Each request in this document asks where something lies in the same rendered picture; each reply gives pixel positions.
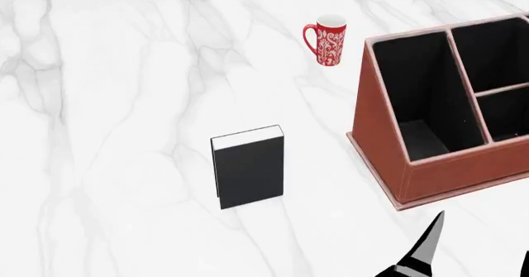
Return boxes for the black hardcover book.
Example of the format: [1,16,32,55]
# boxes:
[209,124,285,210]

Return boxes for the brown leather desk caddy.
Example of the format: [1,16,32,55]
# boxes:
[346,12,529,213]

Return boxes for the red white patterned mug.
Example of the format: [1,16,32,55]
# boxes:
[303,14,348,68]

